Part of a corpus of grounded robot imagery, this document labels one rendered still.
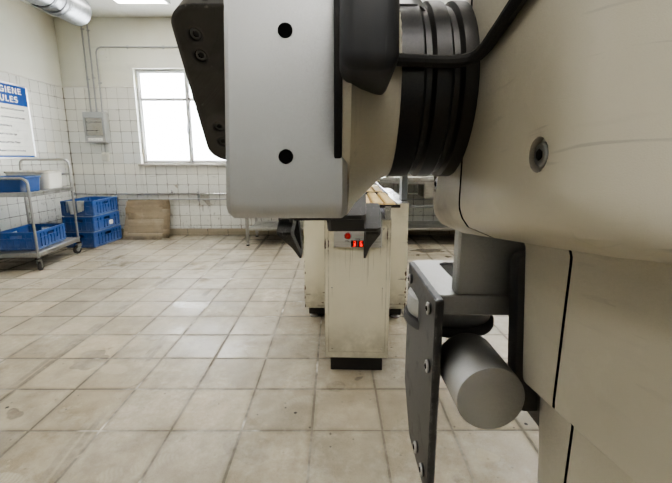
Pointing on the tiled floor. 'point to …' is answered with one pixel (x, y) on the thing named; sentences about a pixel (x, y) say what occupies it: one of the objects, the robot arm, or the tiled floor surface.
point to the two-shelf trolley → (34, 220)
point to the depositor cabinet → (313, 248)
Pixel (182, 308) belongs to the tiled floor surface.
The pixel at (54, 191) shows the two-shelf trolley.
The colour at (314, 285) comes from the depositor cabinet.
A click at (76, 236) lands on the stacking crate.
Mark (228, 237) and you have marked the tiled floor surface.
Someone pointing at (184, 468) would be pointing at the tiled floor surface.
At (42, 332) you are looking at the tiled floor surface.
